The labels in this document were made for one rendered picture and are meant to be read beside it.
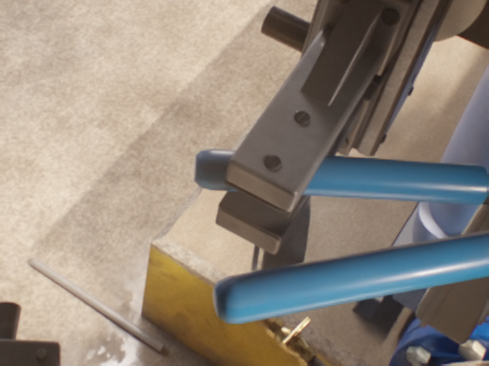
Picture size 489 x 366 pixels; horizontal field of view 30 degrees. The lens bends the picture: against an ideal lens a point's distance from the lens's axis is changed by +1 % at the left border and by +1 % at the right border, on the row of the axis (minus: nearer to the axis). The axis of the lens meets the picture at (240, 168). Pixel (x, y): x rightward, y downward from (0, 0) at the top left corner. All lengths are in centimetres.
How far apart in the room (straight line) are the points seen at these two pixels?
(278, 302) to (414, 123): 236
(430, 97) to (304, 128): 242
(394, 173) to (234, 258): 192
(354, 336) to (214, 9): 162
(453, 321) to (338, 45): 45
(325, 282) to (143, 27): 303
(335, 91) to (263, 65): 293
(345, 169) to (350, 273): 4
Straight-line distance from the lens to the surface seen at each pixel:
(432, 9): 36
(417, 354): 165
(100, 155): 292
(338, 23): 33
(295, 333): 100
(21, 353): 53
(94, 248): 272
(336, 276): 30
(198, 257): 223
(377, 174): 33
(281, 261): 85
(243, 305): 29
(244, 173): 30
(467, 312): 74
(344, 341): 219
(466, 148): 173
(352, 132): 38
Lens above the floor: 233
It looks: 52 degrees down
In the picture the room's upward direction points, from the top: 14 degrees clockwise
